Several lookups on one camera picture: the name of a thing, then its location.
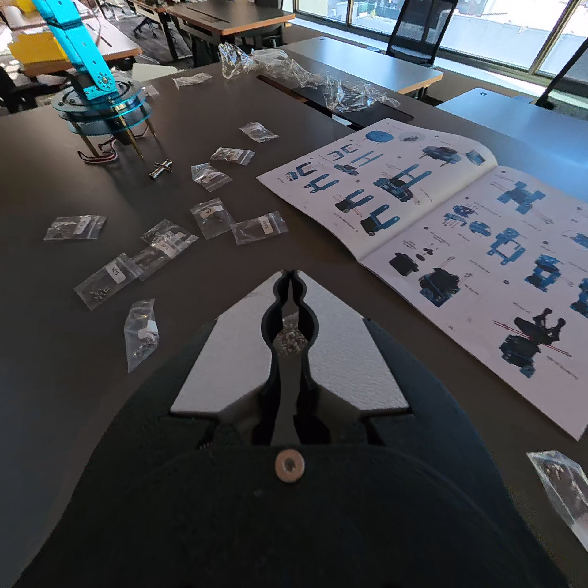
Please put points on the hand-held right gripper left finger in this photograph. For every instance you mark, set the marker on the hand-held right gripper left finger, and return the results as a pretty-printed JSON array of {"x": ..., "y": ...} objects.
[{"x": 229, "y": 358}]

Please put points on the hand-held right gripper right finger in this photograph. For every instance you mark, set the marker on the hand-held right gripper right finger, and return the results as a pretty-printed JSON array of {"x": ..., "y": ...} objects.
[{"x": 353, "y": 358}]

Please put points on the clear screw bag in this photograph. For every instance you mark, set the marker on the clear screw bag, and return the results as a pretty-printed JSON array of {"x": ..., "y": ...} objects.
[{"x": 289, "y": 342}]

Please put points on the blue toy robot arm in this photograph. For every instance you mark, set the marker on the blue toy robot arm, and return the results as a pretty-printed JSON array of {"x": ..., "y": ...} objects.
[{"x": 76, "y": 46}]

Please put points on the dark desk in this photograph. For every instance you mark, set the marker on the dark desk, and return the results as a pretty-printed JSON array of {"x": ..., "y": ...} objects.
[{"x": 50, "y": 390}]

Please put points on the grey desk with wooden edge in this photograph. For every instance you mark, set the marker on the grey desk with wooden edge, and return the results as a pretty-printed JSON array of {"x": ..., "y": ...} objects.
[
  {"x": 229, "y": 18},
  {"x": 519, "y": 124},
  {"x": 115, "y": 43},
  {"x": 367, "y": 64}
]

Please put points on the open instruction booklet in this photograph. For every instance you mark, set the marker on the open instruction booklet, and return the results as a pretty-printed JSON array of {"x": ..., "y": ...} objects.
[{"x": 459, "y": 294}]

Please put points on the scatter of small parts bags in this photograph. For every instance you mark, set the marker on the scatter of small parts bags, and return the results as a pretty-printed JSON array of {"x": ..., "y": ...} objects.
[{"x": 211, "y": 220}]

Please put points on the metal cross wrench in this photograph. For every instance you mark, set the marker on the metal cross wrench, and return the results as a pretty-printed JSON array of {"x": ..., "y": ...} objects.
[{"x": 160, "y": 169}]

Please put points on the clear parts bag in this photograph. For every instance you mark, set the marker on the clear parts bag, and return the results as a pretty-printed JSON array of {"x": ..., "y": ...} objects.
[{"x": 558, "y": 487}]

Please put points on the crumpled clear plastic wrap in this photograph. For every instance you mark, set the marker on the crumpled clear plastic wrap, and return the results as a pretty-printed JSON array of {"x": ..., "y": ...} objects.
[
  {"x": 243, "y": 59},
  {"x": 353, "y": 94}
]

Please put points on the white rounded object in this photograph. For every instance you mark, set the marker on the white rounded object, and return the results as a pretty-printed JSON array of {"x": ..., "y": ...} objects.
[{"x": 154, "y": 72}]

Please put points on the black mesh office chair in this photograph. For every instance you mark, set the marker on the black mesh office chair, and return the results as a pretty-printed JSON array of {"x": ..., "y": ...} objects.
[{"x": 420, "y": 32}]

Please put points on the dark office chair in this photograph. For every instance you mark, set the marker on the dark office chair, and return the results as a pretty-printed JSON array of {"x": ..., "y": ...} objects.
[
  {"x": 18, "y": 89},
  {"x": 147, "y": 18}
]

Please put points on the yellow storage bin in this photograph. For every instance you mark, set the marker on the yellow storage bin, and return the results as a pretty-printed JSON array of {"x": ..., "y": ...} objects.
[{"x": 34, "y": 50}]

